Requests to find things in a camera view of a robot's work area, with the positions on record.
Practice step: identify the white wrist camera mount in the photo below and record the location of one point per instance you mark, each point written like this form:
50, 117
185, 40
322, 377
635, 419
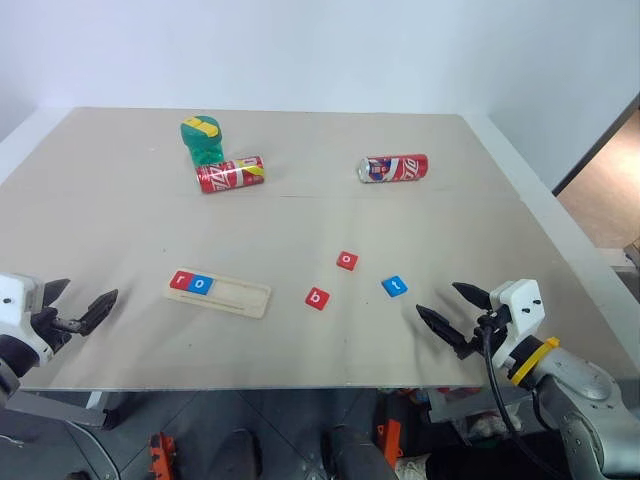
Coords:
15, 295
522, 310

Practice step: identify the red can with blue emblem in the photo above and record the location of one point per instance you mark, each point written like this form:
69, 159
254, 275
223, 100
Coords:
395, 168

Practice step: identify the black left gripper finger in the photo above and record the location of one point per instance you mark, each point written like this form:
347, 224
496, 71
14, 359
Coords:
56, 291
98, 309

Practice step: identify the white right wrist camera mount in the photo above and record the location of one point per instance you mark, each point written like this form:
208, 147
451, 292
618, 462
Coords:
522, 310

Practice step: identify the red letter tile r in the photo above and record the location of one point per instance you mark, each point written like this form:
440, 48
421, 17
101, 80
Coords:
180, 280

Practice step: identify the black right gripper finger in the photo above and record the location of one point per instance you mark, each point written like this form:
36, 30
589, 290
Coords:
472, 295
442, 325

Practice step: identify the red can with yellow stripe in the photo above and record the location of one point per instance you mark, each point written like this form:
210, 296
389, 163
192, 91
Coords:
230, 175

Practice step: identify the light wooden letter tray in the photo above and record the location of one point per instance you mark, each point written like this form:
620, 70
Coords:
235, 297

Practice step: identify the red letter tile b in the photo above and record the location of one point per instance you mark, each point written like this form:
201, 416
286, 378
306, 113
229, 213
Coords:
317, 299

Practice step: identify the blue letter tile t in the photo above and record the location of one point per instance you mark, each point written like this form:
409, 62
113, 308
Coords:
394, 286

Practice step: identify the red letter tile o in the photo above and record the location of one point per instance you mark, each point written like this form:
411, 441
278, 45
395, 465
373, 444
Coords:
347, 260

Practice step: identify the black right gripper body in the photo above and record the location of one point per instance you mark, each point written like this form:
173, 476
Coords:
492, 320

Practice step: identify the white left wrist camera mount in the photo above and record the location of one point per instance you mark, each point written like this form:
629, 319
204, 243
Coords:
15, 295

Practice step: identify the green and yellow toy jar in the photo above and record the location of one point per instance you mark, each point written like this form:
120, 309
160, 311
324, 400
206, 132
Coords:
202, 140

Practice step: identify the orange and black tool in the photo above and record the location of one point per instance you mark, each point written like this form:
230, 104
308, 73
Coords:
162, 452

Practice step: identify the orange plastic clamp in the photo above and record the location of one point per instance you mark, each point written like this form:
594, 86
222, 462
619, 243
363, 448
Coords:
391, 437

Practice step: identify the blue letter tile o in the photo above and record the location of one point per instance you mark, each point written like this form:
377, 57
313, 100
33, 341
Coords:
200, 284

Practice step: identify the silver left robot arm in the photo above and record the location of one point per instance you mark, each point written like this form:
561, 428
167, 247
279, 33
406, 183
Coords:
15, 357

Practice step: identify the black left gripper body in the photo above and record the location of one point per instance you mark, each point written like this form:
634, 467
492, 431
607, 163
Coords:
54, 322

